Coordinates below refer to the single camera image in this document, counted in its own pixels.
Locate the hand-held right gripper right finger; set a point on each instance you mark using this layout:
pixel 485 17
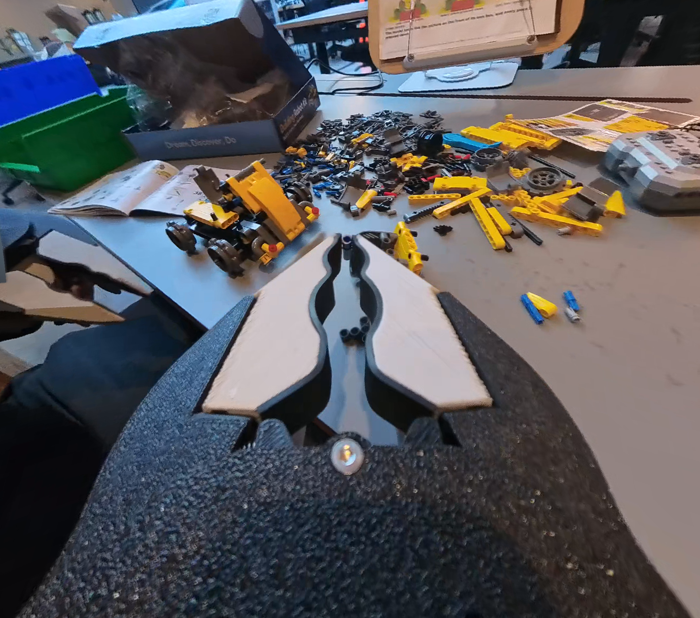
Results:
pixel 421 350

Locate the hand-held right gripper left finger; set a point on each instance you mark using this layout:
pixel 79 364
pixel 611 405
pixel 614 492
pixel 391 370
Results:
pixel 273 350

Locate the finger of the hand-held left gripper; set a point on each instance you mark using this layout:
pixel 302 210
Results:
pixel 65 240
pixel 49 303

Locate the small grey pin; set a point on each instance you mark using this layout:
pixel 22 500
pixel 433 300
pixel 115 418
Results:
pixel 573 316

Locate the background desk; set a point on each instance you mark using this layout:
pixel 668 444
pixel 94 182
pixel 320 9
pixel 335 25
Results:
pixel 328 15

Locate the instruction booklet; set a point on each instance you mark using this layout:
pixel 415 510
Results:
pixel 120 191

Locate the person's legs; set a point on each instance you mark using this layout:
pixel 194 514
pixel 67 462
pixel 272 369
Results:
pixel 126 355

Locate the green storage bin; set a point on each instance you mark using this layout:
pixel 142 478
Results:
pixel 71 142

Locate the yellow grey wheel assembly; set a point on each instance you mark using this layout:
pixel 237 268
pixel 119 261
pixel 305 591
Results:
pixel 407 249

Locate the small black connector piece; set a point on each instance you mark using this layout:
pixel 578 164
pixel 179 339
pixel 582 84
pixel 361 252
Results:
pixel 443 229

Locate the yellow wedge piece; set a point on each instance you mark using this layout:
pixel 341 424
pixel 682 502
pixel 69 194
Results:
pixel 546 307

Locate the dark gear rack piece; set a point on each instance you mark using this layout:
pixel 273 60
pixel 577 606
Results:
pixel 418 215

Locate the pile of yellow beams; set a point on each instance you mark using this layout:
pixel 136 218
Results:
pixel 486 224

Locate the yellow toy brick car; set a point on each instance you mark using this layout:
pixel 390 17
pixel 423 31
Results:
pixel 262 202

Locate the clear plastic bag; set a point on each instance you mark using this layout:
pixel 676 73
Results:
pixel 147 109

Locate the short blue pin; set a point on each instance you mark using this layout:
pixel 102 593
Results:
pixel 570 301

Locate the dark blue kit box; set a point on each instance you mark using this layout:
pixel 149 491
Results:
pixel 219 142

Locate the grey wheel hub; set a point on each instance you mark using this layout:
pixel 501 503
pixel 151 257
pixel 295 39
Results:
pixel 486 157
pixel 544 179

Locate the black wheel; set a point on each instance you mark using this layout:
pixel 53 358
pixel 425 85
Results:
pixel 431 141

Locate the blue brick separator tool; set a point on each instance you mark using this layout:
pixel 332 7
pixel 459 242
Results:
pixel 465 142

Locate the silver monitor stand base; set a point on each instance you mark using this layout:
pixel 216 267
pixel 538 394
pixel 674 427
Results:
pixel 465 79

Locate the grey battery box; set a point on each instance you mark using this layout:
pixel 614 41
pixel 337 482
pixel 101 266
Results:
pixel 656 175

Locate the yellow sticker sheet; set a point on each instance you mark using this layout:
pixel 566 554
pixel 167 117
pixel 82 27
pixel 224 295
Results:
pixel 618 123

